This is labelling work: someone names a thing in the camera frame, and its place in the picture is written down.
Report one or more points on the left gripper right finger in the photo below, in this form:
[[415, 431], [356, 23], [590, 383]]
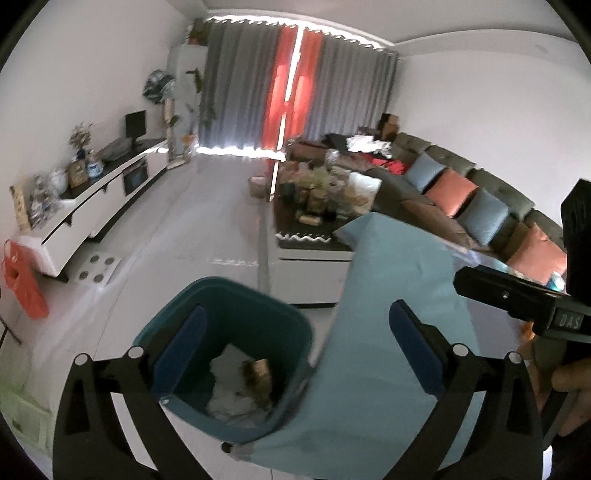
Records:
[[506, 442]]

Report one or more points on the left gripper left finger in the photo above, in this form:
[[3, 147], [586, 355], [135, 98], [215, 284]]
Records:
[[111, 421]]

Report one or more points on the trash inside bin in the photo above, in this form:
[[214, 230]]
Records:
[[242, 388]]

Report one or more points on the teal trash bin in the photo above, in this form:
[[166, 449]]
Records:
[[216, 319]]

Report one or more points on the right hand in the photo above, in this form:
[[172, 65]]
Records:
[[574, 377]]

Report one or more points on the orange cushion near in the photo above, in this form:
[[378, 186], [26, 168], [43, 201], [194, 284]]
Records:
[[538, 257]]

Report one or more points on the orange cushion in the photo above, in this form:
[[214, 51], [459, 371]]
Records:
[[538, 257], [451, 191]]

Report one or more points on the blue cushion near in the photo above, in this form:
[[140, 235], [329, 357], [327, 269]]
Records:
[[483, 217]]

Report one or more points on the blue cushion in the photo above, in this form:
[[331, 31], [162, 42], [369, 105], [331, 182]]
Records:
[[483, 217], [423, 171]]

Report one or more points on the blue grey tablecloth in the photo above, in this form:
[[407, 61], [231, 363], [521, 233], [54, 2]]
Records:
[[364, 405]]

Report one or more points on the white egg tray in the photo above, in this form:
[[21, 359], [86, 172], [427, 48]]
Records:
[[97, 269]]

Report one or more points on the orange cushion far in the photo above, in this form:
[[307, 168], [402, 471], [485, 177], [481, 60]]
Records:
[[451, 191]]

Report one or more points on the dark green sofa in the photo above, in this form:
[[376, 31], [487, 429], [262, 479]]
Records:
[[402, 201]]

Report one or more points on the orange plastic bag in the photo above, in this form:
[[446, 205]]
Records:
[[21, 280]]

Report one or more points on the white tv cabinet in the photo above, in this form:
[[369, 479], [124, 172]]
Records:
[[93, 208]]

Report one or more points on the blue cushion far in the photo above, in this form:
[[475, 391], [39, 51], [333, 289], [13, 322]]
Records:
[[423, 171]]

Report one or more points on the cluttered coffee table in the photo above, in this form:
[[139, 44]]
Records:
[[308, 264]]

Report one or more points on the pile of clothes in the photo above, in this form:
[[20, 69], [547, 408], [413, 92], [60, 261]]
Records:
[[362, 152]]

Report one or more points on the small black monitor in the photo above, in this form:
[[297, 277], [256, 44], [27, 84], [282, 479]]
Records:
[[135, 125]]

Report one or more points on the white air conditioner tower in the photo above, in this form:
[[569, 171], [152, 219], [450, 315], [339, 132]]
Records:
[[184, 61]]

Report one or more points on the grey and red curtains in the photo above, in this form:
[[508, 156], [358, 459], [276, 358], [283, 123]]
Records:
[[268, 82]]

